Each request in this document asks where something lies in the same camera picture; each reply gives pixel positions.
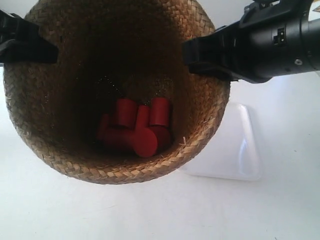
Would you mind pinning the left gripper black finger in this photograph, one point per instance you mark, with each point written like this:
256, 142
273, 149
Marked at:
26, 33
43, 52

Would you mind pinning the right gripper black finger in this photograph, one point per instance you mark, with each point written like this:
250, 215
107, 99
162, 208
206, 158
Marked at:
215, 48
218, 71

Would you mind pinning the large red cylinder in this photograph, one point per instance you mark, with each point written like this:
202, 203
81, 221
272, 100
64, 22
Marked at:
143, 142

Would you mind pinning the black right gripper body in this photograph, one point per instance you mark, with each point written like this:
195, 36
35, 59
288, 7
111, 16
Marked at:
274, 38

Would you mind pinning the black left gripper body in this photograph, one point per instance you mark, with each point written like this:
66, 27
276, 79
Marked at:
7, 29

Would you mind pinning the brown woven basket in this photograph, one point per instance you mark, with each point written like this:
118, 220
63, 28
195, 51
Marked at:
112, 49

